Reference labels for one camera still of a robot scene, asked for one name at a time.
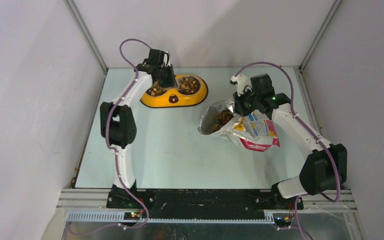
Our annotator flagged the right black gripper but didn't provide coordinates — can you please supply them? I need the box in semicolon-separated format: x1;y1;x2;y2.
233;87;261;118

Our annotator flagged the yellow double pet bowl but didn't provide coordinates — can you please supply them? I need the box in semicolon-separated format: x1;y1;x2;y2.
140;74;209;108

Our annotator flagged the pet food bag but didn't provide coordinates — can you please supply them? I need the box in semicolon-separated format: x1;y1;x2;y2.
197;100;281;152

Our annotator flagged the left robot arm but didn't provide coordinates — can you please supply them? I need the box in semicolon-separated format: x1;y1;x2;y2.
100;48;177;208

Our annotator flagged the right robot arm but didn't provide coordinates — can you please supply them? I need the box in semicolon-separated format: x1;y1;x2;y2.
230;74;347;209

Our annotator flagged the brown pet food kibble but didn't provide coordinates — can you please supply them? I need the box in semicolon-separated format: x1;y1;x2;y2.
213;109;234;132

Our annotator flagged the kibble in left bowl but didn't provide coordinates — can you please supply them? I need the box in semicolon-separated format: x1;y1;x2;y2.
146;81;170;97

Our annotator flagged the kibble in bowl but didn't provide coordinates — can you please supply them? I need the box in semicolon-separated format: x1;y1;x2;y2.
146;81;170;97
178;76;201;95

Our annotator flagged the kibble in right bowl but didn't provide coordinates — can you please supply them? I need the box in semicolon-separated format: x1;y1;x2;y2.
178;76;201;95

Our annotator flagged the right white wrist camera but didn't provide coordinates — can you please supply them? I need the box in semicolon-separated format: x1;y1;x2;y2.
230;73;252;97

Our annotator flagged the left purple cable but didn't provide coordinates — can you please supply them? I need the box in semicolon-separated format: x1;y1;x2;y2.
67;38;153;237

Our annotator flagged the purple cable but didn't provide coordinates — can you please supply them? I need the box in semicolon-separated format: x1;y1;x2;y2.
67;38;153;237
234;61;342;240

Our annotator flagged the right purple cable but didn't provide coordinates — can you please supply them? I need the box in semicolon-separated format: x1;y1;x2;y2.
234;61;342;240

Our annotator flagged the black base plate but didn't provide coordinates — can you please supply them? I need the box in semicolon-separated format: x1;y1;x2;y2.
106;186;296;221

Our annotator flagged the aluminium frame rail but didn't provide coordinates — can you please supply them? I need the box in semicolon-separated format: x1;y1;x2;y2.
57;188;357;226

